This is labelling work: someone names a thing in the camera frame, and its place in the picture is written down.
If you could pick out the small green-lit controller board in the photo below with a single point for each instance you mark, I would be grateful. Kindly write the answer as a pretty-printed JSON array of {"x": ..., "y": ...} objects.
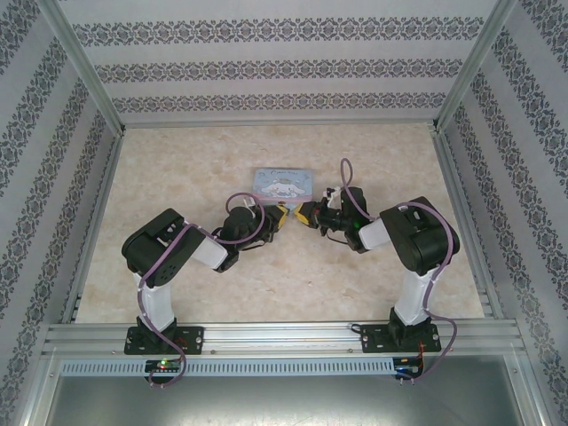
[{"x": 163, "y": 365}]

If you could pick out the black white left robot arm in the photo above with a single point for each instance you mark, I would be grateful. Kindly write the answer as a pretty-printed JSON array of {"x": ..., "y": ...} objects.
[{"x": 155, "y": 257}]

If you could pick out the aluminium frame post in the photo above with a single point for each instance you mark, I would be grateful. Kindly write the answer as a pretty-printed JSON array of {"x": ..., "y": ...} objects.
[
  {"x": 84, "y": 66},
  {"x": 477, "y": 62}
]

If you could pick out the aluminium side frame rail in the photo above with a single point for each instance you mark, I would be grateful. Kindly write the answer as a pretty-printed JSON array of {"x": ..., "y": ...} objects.
[
  {"x": 466, "y": 222},
  {"x": 95, "y": 226}
]

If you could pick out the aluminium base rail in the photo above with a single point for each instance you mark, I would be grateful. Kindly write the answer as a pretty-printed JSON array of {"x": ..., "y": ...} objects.
[{"x": 284, "y": 337}]

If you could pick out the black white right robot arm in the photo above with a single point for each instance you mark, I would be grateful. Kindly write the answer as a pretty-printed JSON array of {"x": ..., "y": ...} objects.
[{"x": 421, "y": 239}]

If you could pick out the blue pink cartoon tin box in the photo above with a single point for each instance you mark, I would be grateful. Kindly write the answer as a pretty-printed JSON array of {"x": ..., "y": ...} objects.
[{"x": 284, "y": 185}]

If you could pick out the grey metal sheet panel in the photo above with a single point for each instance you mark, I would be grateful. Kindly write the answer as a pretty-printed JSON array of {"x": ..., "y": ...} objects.
[{"x": 284, "y": 401}]

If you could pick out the small blue-lit controller board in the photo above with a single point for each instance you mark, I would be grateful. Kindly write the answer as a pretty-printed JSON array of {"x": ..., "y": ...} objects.
[{"x": 407, "y": 365}]

